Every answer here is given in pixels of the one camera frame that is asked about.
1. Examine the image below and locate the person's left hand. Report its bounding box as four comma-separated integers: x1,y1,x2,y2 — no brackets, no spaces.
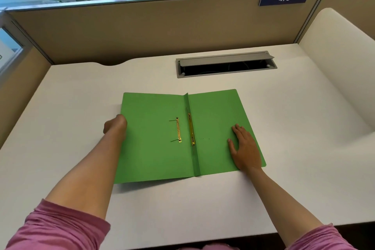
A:
103,114,128,143

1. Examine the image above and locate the person's right hand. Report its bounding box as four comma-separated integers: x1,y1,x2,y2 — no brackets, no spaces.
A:
227,123,263,173

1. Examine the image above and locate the green folder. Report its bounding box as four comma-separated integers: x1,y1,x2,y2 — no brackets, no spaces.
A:
113,89,267,184

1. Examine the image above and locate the yellow metal fastener bar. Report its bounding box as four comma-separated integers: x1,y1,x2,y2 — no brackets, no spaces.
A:
187,108,196,147

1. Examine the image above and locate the yellow fastener strip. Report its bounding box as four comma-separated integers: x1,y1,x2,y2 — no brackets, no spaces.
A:
168,117,183,144

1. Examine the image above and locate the person's left forearm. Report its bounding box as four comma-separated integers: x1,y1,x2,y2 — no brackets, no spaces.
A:
45,132,127,220

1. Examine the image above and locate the person's right forearm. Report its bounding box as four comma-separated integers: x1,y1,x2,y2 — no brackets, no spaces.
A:
243,167,324,247

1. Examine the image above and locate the pink left sleeve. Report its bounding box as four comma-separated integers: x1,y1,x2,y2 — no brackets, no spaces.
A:
5,198,111,250

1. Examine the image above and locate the pink sleeve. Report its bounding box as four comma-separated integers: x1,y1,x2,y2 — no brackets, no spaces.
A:
286,223,359,250
5,198,111,250

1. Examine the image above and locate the pink right sleeve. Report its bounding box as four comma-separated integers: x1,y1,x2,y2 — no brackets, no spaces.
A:
286,223,359,250

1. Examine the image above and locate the cream curved paper sheet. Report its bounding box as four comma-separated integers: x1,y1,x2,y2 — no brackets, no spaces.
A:
298,7,375,130

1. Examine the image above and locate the narrow beige partition panel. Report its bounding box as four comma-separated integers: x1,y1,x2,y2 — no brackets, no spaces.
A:
294,0,375,44

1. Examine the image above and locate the grey desk cable hatch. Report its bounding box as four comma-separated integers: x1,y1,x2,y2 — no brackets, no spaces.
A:
175,51,278,79

